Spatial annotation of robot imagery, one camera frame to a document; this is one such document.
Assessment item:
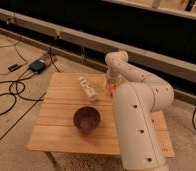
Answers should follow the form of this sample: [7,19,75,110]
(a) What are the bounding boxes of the orange pepper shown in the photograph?
[108,84,116,97]

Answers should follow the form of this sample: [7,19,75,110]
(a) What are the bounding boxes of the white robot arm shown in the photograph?
[105,51,174,171]

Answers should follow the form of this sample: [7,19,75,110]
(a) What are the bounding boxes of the purple ceramic bowl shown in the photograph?
[73,106,101,133]

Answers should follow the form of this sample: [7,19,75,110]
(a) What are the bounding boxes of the white plastic bottle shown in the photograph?
[79,77,98,101]

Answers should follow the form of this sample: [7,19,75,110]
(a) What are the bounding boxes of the black power adapter box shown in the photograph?
[29,60,46,73]

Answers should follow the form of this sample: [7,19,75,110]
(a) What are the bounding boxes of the wooden table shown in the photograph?
[28,73,173,157]

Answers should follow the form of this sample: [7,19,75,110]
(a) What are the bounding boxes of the small black device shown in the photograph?
[8,64,20,72]

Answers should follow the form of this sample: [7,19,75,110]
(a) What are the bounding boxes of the long metal rail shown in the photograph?
[0,8,196,83]

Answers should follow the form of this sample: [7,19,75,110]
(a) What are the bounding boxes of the black floor cable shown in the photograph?
[0,34,59,120]

